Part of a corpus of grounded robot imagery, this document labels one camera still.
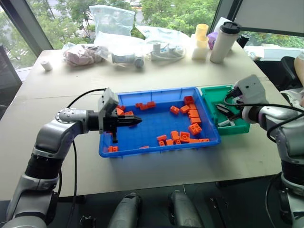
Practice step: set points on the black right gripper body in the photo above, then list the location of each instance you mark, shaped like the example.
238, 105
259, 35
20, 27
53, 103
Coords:
238, 111

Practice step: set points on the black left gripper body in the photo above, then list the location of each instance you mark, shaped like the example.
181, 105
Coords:
109, 123

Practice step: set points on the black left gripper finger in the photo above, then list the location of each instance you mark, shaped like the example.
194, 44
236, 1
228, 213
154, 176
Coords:
129, 118
128, 123

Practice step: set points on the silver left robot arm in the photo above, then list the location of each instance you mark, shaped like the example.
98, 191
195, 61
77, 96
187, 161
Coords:
59, 133

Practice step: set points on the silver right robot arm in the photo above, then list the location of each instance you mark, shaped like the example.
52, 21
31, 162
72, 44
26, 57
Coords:
285, 133

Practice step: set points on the green plastic bin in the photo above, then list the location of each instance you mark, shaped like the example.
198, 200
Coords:
211, 97

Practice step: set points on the blue plastic bin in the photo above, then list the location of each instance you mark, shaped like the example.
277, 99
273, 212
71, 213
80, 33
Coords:
152, 133

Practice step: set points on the white battery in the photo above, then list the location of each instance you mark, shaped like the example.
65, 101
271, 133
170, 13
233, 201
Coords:
225, 123

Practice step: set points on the dark orange toy brick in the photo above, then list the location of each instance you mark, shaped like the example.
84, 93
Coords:
188, 99

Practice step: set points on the white bottle in plastic wrap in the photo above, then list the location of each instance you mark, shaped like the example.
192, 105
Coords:
127, 59

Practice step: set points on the white foam block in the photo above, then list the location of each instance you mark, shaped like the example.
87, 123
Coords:
199, 52

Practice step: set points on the white tumbler with black lid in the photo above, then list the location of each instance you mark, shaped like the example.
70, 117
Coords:
222, 45

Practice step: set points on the black office chair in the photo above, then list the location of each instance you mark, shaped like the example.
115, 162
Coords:
288, 71

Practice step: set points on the cream plastic cup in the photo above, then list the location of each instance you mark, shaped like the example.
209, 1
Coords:
201, 43

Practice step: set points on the purple plastic object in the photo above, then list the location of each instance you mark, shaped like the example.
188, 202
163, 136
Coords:
212, 40

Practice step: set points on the black object behind tumbler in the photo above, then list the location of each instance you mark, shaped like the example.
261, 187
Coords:
244, 40

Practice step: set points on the plastic bag with pink contents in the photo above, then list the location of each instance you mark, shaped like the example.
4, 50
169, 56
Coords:
83, 55

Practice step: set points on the beige rounded object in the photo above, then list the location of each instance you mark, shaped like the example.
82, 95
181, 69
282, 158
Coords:
299, 69

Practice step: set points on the clear plastic bags pile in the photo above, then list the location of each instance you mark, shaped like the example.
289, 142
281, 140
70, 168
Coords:
164, 51

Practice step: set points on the yellow plastic cup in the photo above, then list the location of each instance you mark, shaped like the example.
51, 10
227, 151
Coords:
202, 31

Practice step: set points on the small white cylinder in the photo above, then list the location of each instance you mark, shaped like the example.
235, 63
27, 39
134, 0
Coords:
46, 65

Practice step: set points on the grey robot leg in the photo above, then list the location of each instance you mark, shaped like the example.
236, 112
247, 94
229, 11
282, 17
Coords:
184, 210
126, 211

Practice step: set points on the large clear plastic bag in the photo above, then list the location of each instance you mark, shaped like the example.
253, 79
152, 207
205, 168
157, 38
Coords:
111, 23

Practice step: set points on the white roller blind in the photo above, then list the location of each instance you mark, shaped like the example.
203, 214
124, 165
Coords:
273, 14

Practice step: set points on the dark panel beside table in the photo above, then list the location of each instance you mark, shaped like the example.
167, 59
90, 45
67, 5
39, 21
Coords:
8, 80

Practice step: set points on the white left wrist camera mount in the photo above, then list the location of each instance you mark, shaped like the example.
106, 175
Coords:
108, 102

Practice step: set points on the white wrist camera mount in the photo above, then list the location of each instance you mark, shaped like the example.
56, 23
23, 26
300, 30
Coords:
108, 102
252, 89

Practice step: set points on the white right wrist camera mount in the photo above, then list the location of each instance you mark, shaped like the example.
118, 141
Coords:
252, 89

